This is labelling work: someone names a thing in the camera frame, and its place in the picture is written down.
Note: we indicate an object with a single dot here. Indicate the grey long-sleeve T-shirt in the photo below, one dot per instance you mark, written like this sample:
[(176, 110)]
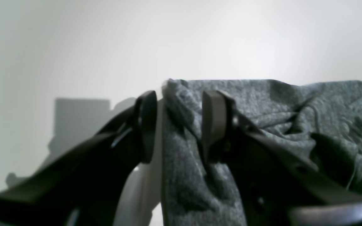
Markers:
[(297, 117)]

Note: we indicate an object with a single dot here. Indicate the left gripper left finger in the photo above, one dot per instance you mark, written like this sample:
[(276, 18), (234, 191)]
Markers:
[(83, 187)]

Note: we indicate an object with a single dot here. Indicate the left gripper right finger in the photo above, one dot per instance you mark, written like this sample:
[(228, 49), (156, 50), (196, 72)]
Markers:
[(276, 187)]

